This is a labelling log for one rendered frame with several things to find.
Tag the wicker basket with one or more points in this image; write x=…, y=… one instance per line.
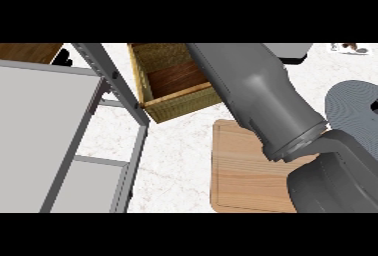
x=172, y=83

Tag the grey appliance with black base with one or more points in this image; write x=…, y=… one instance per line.
x=293, y=50

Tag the brown wooden board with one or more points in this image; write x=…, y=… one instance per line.
x=27, y=51

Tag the grey rounded ribbed object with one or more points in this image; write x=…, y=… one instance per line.
x=352, y=106

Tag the pale wooden cutting board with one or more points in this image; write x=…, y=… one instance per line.
x=245, y=176

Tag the small white and brown object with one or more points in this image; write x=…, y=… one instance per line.
x=350, y=47

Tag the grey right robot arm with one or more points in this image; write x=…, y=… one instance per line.
x=256, y=96

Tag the small black object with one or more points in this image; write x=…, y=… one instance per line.
x=62, y=60

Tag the grey metal shelf rack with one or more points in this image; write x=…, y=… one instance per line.
x=39, y=133

